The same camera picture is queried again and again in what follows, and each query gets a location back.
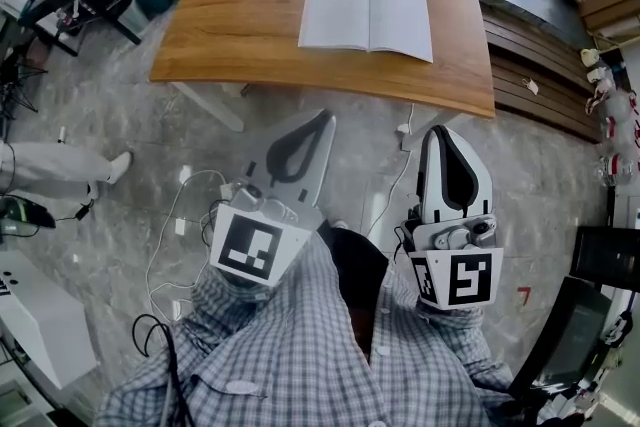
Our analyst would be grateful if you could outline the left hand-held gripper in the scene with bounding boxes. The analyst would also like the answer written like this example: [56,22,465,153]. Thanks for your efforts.
[208,108,338,289]

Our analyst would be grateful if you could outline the black and green handheld appliance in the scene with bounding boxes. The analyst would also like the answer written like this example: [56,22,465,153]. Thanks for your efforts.
[0,194,58,242]

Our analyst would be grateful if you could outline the pile of plastic bottles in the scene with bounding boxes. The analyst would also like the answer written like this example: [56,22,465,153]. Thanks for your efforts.
[578,45,640,189]

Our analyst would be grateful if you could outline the long white floor cable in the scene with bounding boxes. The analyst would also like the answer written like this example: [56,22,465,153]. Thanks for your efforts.
[146,168,232,322]

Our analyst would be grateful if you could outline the person's black trouser leg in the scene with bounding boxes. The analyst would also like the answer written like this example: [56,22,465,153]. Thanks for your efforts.
[327,225,392,364]

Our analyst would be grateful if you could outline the white cable with plug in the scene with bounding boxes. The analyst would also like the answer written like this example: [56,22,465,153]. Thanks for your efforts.
[367,103,417,239]

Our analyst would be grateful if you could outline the white cabinet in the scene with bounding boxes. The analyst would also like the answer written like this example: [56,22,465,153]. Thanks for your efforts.
[0,245,100,392]

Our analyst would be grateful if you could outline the white book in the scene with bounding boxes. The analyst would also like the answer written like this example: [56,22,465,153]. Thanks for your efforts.
[297,0,435,64]

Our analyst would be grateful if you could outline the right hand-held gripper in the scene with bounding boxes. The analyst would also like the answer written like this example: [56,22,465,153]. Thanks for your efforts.
[401,124,504,311]

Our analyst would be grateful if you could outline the dark wooden slat panel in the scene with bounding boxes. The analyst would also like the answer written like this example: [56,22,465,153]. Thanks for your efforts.
[480,3,604,145]

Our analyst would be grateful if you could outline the person's plaid shirt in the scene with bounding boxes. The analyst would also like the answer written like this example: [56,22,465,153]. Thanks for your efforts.
[97,234,516,427]

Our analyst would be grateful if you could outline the person's right forearm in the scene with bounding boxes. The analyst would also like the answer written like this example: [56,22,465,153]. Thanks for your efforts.
[372,264,514,396]

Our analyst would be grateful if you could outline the person's left forearm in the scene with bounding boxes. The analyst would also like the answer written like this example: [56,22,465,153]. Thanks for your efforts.
[180,234,351,366]

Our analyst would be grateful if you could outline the black tripod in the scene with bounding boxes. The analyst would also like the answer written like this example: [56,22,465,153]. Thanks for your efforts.
[0,47,50,122]

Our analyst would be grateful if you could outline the black cable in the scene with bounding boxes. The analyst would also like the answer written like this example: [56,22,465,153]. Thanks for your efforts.
[131,312,197,427]

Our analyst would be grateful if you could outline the white waste bin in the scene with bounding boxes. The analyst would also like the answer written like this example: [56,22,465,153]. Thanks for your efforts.
[118,0,150,32]

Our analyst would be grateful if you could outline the black monitor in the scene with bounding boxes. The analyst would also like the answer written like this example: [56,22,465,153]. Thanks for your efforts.
[568,225,640,290]

